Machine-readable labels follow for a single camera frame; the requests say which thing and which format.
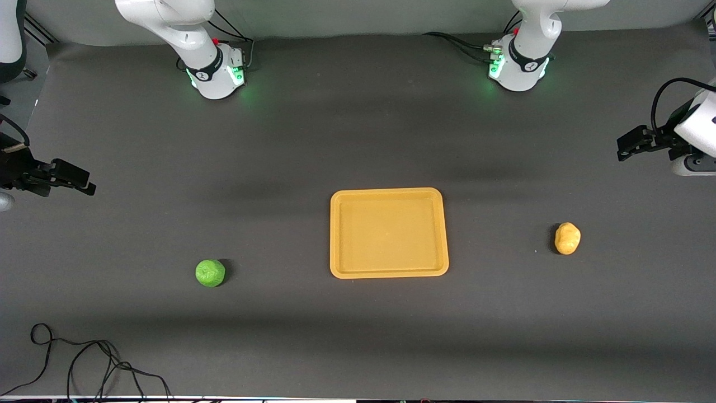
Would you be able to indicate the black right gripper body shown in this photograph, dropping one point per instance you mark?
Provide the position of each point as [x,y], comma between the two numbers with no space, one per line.
[17,168]

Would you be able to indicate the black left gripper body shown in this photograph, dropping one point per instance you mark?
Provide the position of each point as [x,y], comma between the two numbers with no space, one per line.
[667,139]

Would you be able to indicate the yellow potato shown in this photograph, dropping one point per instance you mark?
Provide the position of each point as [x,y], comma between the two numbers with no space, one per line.
[567,238]

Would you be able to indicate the green apple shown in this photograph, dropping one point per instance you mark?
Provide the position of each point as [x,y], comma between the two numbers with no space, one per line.
[210,273]

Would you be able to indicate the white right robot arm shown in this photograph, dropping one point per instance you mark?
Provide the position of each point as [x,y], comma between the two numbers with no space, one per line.
[184,33]

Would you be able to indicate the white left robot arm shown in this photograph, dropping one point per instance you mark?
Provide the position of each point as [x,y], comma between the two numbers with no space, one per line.
[531,33]

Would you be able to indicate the orange plastic tray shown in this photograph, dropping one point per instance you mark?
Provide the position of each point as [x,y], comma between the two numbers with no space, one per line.
[389,232]

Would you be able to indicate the dark grey table mat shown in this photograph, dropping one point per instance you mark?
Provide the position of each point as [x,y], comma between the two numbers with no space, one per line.
[335,140]

